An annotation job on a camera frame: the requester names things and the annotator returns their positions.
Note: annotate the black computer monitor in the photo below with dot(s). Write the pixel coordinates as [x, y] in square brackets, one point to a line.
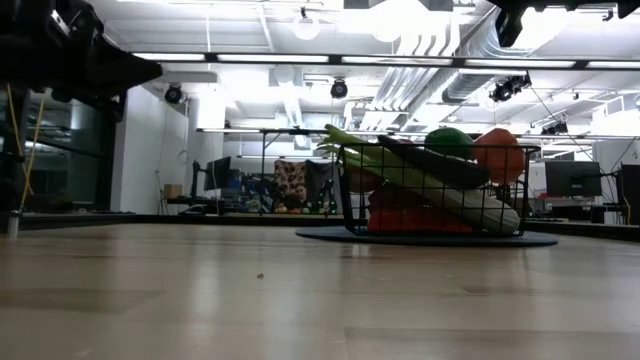
[631, 192]
[220, 173]
[572, 178]

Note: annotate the black ceiling spotlight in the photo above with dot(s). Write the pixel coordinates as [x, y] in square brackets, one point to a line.
[339, 89]
[507, 89]
[173, 94]
[555, 129]

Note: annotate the round white ceiling lamp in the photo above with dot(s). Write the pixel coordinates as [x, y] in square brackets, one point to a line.
[306, 30]

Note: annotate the cardboard box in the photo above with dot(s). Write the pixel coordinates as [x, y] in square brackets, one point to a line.
[173, 190]

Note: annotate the long red pepper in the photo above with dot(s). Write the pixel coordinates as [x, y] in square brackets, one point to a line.
[415, 221]

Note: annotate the round dark mat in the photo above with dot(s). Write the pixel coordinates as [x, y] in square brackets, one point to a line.
[425, 241]

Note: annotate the pink dragon fruit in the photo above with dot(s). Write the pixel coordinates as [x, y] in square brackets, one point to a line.
[392, 196]

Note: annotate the small white post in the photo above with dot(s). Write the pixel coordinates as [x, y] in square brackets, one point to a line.
[13, 225]

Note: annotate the dark cloth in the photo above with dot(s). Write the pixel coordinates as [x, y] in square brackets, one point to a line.
[315, 172]

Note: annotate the orange fruit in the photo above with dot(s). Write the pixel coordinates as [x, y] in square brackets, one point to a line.
[502, 157]

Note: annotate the long ceiling light bar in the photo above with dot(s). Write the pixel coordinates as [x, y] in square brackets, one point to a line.
[335, 59]

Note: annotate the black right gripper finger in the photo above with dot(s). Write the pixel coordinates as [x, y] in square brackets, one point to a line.
[510, 25]

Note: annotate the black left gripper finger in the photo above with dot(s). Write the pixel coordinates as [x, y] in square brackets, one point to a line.
[125, 70]

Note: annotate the person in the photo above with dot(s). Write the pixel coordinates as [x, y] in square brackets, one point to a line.
[301, 192]

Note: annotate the patterned cloth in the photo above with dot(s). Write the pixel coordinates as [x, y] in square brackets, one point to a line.
[289, 172]

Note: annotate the green lime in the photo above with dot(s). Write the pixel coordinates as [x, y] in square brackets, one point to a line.
[450, 141]

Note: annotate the purple eggplant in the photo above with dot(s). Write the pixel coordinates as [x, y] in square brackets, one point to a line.
[440, 165]

